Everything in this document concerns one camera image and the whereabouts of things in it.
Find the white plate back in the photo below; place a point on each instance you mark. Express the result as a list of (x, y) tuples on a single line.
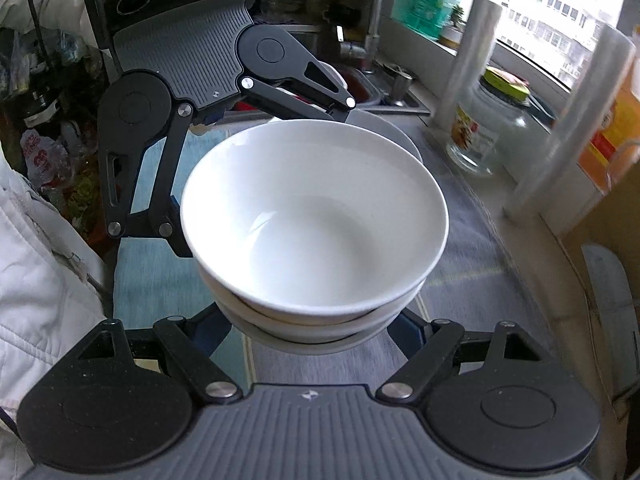
[(385, 132)]

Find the soap dispenser pump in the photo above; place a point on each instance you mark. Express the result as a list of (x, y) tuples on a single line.
[(400, 87)]

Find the bamboo cutting board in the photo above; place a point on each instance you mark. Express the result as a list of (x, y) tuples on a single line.
[(614, 224)]

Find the small potted plant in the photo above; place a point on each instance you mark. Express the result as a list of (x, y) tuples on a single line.
[(451, 34)]

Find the colourful plastic bags clutter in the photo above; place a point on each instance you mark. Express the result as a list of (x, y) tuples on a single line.
[(50, 93)]

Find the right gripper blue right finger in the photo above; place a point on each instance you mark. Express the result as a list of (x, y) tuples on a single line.
[(409, 332)]

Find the white bowl front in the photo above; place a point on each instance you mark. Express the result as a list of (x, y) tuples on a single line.
[(282, 345)]

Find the grey checked dish mat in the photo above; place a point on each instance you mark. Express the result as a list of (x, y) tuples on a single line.
[(476, 284)]

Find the orange oil jug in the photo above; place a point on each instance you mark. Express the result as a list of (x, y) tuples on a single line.
[(614, 147)]

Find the white bowl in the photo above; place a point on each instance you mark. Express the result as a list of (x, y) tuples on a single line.
[(314, 218), (321, 331), (282, 345)]

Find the plastic wrap roll tall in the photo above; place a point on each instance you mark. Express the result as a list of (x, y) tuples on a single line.
[(589, 100)]

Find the glass jar yellow lid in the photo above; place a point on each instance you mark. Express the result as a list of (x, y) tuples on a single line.
[(492, 122)]

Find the plastic bag roll white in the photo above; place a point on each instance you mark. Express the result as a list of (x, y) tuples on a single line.
[(476, 46)]

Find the kitchen knife black handle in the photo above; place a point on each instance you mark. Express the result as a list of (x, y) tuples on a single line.
[(617, 312)]

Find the red wash basin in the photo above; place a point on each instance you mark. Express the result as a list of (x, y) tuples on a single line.
[(357, 84)]

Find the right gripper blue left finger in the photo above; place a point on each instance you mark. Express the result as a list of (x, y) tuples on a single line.
[(210, 328)]

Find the left white sleeve forearm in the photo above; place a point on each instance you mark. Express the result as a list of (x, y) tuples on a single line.
[(47, 301)]

